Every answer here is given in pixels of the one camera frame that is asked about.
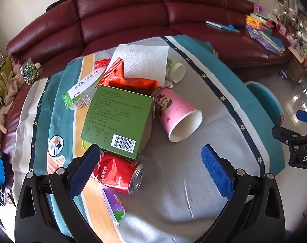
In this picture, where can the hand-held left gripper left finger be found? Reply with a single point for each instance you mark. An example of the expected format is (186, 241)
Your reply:
(85, 167)

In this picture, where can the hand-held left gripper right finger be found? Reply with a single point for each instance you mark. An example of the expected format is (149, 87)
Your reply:
(216, 172)

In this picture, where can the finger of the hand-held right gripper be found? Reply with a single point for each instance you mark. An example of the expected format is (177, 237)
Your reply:
(282, 133)
(306, 117)

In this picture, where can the teal trash bin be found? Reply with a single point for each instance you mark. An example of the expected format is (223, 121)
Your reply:
(265, 98)

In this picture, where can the yellow-green round lid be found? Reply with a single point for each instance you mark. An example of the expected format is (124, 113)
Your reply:
(85, 145)

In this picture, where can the striped teal printed blanket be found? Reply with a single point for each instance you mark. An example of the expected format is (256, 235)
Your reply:
(194, 157)

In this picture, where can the red soda can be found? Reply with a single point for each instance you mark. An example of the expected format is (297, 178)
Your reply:
(115, 174)

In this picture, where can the purple snack packet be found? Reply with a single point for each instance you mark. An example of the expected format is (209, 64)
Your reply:
(115, 205)

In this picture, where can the white blue ball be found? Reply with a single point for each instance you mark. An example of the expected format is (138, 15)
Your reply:
(283, 74)

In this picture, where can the wooden side cabinet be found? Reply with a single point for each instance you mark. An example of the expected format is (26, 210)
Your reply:
(298, 68)

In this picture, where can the green cardboard box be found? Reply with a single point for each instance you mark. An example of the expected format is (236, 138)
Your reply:
(113, 116)

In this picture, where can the pink paper cup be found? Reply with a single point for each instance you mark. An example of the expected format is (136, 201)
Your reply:
(173, 108)

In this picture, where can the white green medicine box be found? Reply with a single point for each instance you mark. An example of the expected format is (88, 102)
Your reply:
(80, 88)

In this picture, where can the purple patterned cloth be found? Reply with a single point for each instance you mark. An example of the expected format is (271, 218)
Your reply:
(267, 41)

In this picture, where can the orange snack packet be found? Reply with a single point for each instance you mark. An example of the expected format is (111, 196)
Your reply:
(133, 84)

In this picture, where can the white plastic bottle green band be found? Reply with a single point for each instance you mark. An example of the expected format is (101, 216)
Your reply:
(177, 72)

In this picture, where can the pile of colourful toys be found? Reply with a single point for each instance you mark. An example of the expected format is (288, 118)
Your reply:
(256, 21)

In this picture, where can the jar of colourful beads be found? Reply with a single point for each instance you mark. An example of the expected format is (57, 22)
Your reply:
(29, 72)

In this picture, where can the glass display cabinet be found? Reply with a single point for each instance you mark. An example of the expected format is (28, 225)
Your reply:
(286, 0)

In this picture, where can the white paper towel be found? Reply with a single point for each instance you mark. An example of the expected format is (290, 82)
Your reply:
(143, 60)

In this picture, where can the thin light blue book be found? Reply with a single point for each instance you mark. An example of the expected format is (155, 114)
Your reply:
(219, 25)

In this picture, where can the dark red leather sofa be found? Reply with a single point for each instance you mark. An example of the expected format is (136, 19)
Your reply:
(118, 17)

